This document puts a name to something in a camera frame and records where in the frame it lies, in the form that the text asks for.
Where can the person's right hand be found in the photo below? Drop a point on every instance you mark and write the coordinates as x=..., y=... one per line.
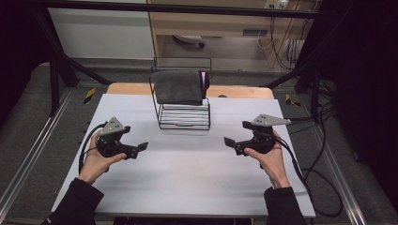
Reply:
x=272, y=164

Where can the dark grey fluffy towel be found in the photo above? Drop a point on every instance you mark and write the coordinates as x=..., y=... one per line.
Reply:
x=178, y=86

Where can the yellow black floor tape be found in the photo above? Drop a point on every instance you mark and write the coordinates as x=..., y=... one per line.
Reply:
x=89, y=96
x=291, y=100

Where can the aluminium floor rail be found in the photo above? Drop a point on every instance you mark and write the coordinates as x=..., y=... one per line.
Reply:
x=341, y=181
x=31, y=156

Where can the light wooden desk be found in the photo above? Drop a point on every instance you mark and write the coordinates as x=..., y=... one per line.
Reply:
x=225, y=23

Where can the white chair base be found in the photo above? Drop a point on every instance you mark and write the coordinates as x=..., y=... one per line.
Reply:
x=189, y=39

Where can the person's left hand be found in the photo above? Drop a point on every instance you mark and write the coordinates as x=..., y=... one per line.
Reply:
x=97, y=162

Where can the white power strip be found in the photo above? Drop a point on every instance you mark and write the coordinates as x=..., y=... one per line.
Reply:
x=276, y=3

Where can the black metal frame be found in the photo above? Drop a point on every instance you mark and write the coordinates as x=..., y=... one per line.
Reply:
x=58, y=72

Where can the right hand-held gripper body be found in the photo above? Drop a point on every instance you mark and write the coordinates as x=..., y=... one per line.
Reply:
x=262, y=137

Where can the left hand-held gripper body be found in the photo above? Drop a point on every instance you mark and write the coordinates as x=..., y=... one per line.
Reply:
x=110, y=142

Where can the light wooden table board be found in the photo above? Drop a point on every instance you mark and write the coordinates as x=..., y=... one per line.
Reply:
x=131, y=89

